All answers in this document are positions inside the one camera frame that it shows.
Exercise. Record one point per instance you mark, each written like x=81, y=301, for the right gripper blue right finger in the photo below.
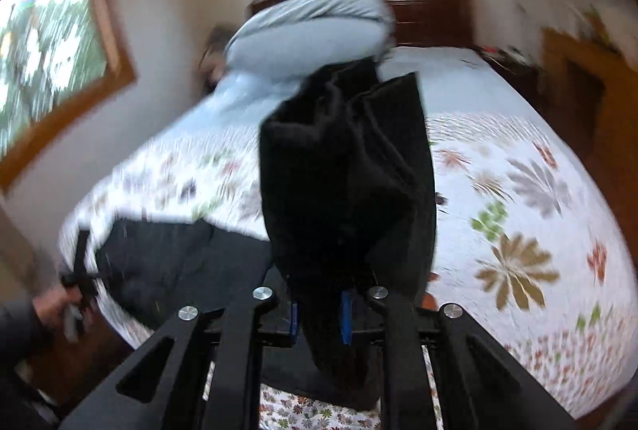
x=346, y=317

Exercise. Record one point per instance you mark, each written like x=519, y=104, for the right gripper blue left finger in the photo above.
x=293, y=319

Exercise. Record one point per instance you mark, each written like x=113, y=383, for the black pants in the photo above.
x=347, y=195

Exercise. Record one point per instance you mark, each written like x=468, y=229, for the person's left forearm dark sleeve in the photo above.
x=22, y=336

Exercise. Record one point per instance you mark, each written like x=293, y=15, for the person's left hand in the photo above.
x=51, y=305

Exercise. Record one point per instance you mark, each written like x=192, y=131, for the floral quilted bedspread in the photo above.
x=525, y=240

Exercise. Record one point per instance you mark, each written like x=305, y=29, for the wooden framed window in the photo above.
x=59, y=59

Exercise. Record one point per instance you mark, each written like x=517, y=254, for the clothes pile beside bed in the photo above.
x=212, y=64

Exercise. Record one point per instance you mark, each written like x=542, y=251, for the dark wooden headboard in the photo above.
x=421, y=23

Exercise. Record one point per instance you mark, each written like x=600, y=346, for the wooden cabinet with shelves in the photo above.
x=590, y=60

